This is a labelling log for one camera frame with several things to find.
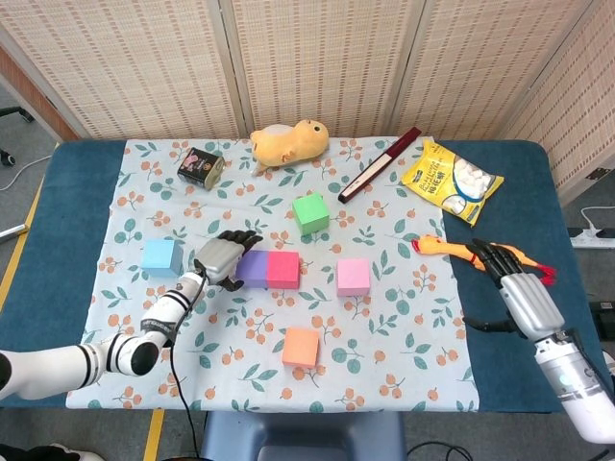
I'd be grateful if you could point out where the light blue cube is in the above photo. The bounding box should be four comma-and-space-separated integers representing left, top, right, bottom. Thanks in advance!
141, 238, 185, 279

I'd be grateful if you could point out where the bamboo folding screen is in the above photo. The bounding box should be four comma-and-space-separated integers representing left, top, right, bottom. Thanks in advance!
0, 0, 615, 198

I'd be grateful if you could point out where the floral print tablecloth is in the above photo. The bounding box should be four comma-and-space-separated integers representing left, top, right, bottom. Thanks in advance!
65, 137, 480, 414

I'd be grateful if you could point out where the white charger cable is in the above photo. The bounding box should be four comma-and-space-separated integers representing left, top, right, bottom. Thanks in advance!
579, 206, 615, 232

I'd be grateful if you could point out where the green cube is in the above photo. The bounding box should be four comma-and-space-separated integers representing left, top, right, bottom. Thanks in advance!
291, 192, 332, 236

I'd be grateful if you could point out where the black office chair base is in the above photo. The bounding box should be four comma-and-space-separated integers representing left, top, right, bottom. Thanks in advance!
0, 106, 36, 167

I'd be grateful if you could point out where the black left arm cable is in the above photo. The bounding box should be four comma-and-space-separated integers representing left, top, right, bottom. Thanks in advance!
167, 271, 202, 461

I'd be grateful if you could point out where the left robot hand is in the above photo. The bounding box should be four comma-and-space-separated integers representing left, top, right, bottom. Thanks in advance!
193, 229, 264, 293

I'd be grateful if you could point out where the purple cube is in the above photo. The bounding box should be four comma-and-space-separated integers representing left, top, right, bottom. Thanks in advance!
234, 249, 270, 289

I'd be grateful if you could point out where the black floor cable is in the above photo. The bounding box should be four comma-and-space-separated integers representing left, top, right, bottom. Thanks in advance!
406, 440, 481, 461

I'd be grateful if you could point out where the light pink cube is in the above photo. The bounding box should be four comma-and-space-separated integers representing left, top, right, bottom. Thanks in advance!
335, 258, 372, 298

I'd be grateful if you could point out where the dark red folded fan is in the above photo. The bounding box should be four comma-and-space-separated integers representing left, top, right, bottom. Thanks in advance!
337, 126, 423, 205

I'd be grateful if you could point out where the white power strip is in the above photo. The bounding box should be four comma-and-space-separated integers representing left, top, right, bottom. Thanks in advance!
569, 228, 615, 250

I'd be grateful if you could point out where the black luncheon meat can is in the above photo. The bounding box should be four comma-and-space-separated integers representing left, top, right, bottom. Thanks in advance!
176, 147, 226, 192

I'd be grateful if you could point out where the black box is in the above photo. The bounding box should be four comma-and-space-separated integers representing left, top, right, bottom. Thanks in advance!
588, 300, 615, 332

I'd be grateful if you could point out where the magenta red cube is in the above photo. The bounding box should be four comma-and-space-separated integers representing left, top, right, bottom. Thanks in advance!
266, 250, 302, 290

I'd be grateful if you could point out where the orange cube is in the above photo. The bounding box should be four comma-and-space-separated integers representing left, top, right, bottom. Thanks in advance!
282, 328, 321, 370

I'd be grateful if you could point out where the white floor cable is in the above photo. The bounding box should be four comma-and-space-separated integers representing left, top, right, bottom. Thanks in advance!
0, 154, 53, 192

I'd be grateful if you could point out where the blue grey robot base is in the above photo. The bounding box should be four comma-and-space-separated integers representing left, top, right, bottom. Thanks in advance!
199, 411, 407, 461

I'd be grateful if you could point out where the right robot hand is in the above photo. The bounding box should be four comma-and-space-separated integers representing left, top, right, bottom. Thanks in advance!
461, 238, 566, 343

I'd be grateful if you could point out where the yellow plush animal toy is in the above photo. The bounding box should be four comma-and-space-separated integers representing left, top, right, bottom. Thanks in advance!
249, 119, 331, 177

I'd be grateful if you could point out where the yellow rubber chicken toy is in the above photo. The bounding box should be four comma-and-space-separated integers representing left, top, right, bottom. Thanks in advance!
410, 234, 557, 285

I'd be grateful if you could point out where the yellow marshmallow bag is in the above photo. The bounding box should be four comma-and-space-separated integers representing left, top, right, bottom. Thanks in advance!
401, 136, 505, 229

